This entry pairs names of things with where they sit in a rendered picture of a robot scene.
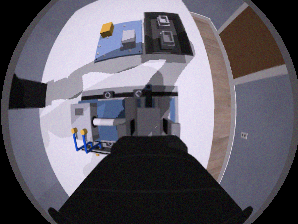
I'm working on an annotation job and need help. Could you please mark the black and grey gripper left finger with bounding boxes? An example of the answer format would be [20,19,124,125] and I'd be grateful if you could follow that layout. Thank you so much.
[117,119,135,139]

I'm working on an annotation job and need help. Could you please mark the yellow brass block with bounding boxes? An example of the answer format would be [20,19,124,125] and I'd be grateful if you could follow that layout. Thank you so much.
[100,22,114,38]

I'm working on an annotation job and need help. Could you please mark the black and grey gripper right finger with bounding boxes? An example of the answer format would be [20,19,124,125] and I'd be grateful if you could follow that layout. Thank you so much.
[163,118,181,138]

